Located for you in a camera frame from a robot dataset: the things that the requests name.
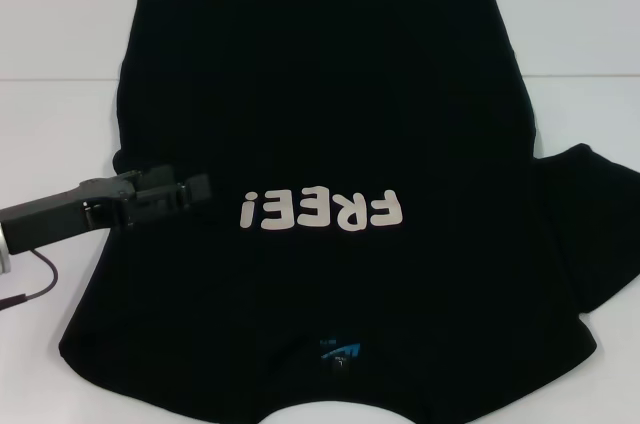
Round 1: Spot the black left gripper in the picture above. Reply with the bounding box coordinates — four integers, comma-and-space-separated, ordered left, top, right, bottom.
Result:
0, 163, 212, 256

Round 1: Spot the left arm cable with plug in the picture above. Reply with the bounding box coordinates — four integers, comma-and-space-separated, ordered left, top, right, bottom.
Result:
0, 248, 61, 311

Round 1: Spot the black shirt with FREE print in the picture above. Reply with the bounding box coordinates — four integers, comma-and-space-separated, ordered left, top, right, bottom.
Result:
57, 0, 640, 424

